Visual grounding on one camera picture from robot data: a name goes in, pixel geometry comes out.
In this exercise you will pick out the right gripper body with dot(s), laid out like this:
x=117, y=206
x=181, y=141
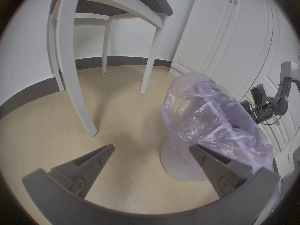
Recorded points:
x=263, y=114

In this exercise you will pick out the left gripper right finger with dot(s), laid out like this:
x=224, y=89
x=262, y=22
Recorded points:
x=218, y=170

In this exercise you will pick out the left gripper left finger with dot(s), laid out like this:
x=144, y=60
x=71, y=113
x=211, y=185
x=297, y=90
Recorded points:
x=89, y=165

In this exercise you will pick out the purple plastic bag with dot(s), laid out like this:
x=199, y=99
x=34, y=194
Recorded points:
x=199, y=116

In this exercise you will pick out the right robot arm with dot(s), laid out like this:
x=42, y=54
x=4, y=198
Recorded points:
x=281, y=99

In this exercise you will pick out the white trash bin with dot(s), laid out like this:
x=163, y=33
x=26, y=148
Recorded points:
x=173, y=158

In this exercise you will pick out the white wardrobe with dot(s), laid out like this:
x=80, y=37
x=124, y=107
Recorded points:
x=222, y=31

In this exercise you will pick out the white chair grey seat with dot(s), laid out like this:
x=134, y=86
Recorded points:
x=68, y=55

